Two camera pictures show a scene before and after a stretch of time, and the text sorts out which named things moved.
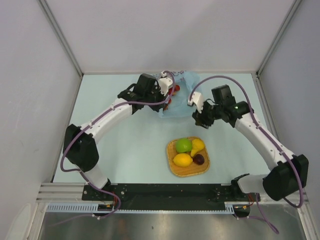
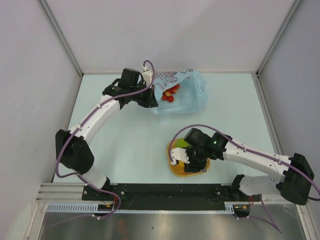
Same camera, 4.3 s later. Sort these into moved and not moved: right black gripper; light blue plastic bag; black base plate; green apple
Moved: light blue plastic bag; right black gripper
Not moved: black base plate; green apple
